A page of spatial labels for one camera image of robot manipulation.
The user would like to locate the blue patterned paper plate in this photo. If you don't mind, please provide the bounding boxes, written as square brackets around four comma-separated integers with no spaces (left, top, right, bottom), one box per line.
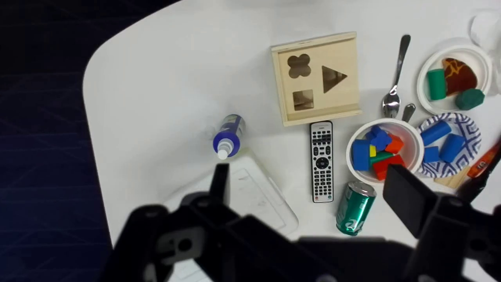
[417,110,484,181]

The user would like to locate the green soda can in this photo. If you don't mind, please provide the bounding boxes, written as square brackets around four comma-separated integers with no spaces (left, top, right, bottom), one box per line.
[335,179,378,239]

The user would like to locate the wooden shape sorter box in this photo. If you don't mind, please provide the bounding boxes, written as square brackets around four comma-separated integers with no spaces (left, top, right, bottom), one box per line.
[270,30,364,129]

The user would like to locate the metal spoon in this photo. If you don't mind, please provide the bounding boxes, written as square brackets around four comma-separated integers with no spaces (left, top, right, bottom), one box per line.
[379,33,414,120]

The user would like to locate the dark green octagon block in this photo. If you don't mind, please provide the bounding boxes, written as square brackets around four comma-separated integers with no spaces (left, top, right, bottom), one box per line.
[454,87,487,112]

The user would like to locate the white bowl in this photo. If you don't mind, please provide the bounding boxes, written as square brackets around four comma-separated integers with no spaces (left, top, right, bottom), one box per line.
[345,118,426,185]

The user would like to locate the orange red block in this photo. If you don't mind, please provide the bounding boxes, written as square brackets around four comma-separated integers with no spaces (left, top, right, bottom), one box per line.
[384,134,407,156]

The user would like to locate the grey black remote control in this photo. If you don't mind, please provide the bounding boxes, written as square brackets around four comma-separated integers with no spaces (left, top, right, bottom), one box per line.
[309,120,337,206]

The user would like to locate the white foam plate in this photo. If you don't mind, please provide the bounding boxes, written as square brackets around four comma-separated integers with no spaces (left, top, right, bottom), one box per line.
[415,43,493,117]

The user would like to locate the blue star block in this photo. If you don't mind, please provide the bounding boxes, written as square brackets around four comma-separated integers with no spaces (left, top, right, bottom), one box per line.
[365,124,393,154]

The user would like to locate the wooden stick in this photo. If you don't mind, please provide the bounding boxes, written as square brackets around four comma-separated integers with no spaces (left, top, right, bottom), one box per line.
[436,170,472,190]

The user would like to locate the brown giraffe pattern piece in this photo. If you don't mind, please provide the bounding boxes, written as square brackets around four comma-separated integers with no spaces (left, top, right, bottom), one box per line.
[442,57,479,98]

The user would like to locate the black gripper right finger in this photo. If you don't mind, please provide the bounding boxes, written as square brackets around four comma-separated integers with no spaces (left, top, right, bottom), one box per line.
[382,164,443,240]

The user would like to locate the blue capped bottle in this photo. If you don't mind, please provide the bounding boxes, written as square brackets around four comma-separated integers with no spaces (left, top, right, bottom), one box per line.
[212,113,248,162]

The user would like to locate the blue cylinder block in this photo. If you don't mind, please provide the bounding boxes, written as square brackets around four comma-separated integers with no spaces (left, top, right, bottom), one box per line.
[420,120,454,148]

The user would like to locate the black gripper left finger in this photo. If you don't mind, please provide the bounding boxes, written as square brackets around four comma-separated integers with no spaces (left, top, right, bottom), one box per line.
[180,162,248,225]

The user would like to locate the green cylinder block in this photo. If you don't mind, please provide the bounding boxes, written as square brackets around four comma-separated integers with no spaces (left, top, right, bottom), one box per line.
[426,68,450,102]

